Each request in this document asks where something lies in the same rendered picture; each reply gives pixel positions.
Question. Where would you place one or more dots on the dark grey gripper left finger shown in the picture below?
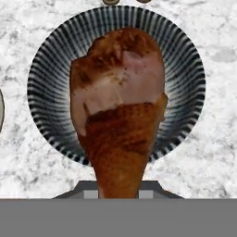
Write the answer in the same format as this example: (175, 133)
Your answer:
(83, 189)

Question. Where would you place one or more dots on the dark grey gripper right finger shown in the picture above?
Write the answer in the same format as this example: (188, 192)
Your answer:
(151, 189)

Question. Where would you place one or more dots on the brown chicken drumstick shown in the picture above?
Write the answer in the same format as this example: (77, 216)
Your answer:
(118, 102)

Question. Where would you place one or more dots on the black white striped bowl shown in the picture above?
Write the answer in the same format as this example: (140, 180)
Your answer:
(49, 92)

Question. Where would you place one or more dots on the grey plate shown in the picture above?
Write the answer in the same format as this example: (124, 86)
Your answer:
(1, 109)

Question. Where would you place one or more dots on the brown round object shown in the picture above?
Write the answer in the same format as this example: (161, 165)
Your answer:
(110, 2)
(143, 1)

